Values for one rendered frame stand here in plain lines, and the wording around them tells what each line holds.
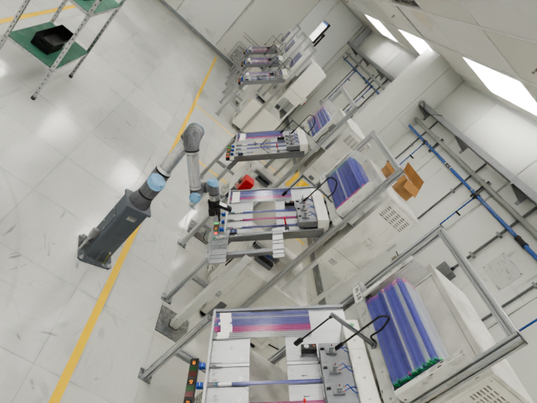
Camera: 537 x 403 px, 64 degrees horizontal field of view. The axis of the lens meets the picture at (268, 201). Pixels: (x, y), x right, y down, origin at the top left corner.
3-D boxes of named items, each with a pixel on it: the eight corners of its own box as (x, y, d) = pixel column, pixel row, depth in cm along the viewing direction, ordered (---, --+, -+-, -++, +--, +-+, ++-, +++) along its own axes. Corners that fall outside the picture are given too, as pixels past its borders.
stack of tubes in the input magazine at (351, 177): (336, 209, 300) (364, 183, 291) (325, 177, 345) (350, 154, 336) (348, 219, 305) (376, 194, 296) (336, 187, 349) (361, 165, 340)
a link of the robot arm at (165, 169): (142, 183, 289) (190, 123, 270) (149, 174, 302) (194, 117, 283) (157, 193, 292) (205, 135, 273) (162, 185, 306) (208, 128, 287)
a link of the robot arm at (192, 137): (197, 132, 261) (203, 204, 283) (200, 127, 271) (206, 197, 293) (179, 132, 261) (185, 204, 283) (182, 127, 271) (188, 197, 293)
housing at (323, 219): (317, 237, 309) (317, 220, 302) (310, 204, 352) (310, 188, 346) (328, 236, 309) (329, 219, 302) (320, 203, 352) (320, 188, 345)
